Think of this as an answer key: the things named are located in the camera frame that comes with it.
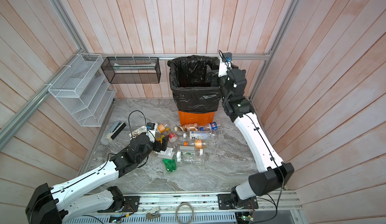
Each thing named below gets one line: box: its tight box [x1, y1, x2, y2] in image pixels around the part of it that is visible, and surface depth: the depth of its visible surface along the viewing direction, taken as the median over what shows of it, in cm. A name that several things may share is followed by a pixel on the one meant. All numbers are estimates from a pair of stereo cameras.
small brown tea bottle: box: [174, 123, 199, 132], surface depth 100 cm
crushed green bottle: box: [162, 158, 177, 173], surface depth 85 cm
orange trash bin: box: [177, 109, 216, 127], surface depth 101 cm
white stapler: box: [105, 121, 127, 142], surface depth 100 cm
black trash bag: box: [167, 55, 222, 114], surface depth 87 cm
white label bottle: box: [155, 147, 175, 160], surface depth 85 cm
